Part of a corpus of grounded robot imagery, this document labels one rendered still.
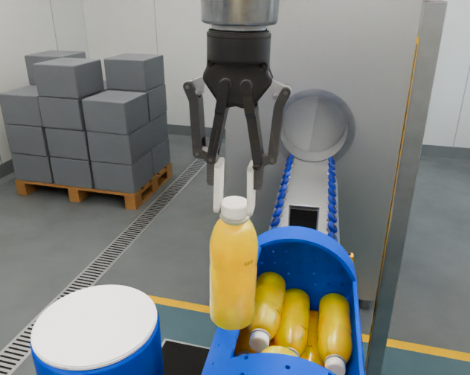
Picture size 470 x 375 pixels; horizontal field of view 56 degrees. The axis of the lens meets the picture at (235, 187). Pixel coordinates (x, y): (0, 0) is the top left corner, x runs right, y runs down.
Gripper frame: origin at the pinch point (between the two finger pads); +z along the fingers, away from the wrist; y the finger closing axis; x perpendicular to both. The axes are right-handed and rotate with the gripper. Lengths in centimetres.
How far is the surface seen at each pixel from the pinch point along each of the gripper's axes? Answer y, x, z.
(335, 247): -17.0, -34.2, 27.5
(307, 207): -10, -79, 40
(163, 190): 123, -308, 150
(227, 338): 1.2, -2.9, 29.0
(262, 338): -3.8, -12.6, 36.8
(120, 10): 230, -478, 1
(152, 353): 21, -18, 51
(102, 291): 39, -30, 46
